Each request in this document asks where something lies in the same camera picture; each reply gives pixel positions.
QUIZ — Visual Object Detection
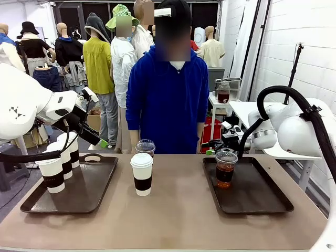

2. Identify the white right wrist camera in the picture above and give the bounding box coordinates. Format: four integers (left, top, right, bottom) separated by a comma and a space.
222, 121, 244, 137

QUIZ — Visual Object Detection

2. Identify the small white side table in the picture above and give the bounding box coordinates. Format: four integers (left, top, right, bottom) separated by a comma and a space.
208, 91, 241, 124

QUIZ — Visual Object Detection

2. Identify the mannequin in white blue jacket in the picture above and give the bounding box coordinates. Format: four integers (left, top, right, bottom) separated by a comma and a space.
0, 23, 26, 73

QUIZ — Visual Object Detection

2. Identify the mannequin in black sweater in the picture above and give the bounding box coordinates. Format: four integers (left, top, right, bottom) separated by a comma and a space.
54, 22, 87, 92

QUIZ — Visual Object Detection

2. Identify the person in blue hoodie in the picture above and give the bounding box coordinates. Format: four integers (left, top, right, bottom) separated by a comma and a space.
125, 0, 210, 155

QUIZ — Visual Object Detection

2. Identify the black clothing stand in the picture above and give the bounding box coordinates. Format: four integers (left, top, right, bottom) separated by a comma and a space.
17, 40, 32, 76

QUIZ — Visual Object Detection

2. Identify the cardboard box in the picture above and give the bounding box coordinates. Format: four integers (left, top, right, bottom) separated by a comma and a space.
87, 107, 102, 133

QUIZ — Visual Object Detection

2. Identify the white paper coffee cup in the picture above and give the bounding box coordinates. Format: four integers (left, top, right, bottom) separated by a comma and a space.
35, 156, 66, 194
47, 143, 74, 181
130, 153, 154, 197
57, 132, 80, 169

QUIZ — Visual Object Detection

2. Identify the grey plastic stool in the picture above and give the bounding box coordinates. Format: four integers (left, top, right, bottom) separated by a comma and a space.
0, 144, 29, 192

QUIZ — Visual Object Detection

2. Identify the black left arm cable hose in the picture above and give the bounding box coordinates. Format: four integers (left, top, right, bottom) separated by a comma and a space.
0, 119, 79, 163

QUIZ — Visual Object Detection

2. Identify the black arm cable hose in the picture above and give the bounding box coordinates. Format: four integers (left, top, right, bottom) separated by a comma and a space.
0, 119, 79, 163
237, 86, 336, 184

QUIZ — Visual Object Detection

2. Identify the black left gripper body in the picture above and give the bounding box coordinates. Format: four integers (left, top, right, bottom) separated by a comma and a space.
56, 102, 91, 135

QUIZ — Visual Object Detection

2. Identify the mannequin with black hat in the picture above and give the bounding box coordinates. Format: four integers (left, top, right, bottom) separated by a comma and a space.
16, 21, 57, 77

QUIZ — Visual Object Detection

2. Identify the black slanted pole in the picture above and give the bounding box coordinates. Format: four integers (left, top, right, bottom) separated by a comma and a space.
240, 0, 262, 102

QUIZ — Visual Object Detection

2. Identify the dark brown serving tray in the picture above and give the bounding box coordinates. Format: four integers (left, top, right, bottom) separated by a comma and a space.
202, 156, 295, 214
20, 153, 119, 214

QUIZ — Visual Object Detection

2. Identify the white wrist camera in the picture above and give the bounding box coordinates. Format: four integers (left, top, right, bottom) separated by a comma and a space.
81, 86, 99, 103
222, 121, 244, 137

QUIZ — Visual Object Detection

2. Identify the white round padded object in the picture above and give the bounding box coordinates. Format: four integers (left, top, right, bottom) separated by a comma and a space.
194, 27, 206, 47

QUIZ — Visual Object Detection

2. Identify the metal tray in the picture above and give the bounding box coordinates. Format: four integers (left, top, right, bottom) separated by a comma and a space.
214, 77, 242, 91

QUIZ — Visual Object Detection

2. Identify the mannequin torso in jeans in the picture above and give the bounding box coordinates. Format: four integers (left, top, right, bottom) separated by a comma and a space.
31, 64, 62, 92

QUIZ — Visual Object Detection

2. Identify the mannequin in yellow shirt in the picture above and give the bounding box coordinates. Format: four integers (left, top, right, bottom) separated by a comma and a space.
82, 12, 119, 146

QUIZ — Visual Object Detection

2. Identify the person's left hand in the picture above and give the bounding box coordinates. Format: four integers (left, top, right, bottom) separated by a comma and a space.
196, 122, 205, 154

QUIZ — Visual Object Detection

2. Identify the red shopping bag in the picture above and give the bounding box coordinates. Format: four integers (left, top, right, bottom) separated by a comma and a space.
201, 117, 223, 154

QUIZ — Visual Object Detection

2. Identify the person with green checkered hat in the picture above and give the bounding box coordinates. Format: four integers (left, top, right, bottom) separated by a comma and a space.
105, 4, 139, 154

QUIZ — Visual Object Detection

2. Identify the person in cream shirt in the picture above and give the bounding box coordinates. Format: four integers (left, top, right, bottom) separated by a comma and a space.
132, 0, 155, 60

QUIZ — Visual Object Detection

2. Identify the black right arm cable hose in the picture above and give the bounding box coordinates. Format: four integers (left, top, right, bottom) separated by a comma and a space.
237, 86, 336, 184

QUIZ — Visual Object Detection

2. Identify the mannequin in cream shirt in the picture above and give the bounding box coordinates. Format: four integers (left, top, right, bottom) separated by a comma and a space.
201, 25, 226, 68

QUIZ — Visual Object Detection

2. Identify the glass jar with brown liquid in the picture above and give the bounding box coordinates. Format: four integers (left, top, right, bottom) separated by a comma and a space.
217, 81, 231, 104

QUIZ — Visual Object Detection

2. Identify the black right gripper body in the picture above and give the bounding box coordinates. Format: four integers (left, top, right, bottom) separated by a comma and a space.
220, 132, 250, 155

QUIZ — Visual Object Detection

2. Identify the black tripod stand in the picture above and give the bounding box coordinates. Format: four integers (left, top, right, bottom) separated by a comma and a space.
283, 43, 305, 104

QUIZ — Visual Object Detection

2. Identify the grey box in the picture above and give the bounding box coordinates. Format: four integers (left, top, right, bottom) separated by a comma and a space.
207, 67, 226, 92

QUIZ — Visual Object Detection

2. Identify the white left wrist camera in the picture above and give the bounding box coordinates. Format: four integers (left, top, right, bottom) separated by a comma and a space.
81, 86, 99, 103

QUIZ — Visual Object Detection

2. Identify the white head-mounted camera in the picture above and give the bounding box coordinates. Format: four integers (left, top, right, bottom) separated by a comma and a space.
154, 7, 173, 18

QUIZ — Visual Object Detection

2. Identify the person's right hand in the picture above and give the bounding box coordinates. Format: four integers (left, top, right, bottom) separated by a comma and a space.
130, 130, 140, 154

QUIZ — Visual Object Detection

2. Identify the clear plastic iced coffee cup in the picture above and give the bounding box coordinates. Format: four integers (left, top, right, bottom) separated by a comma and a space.
214, 148, 238, 189
135, 139, 156, 158

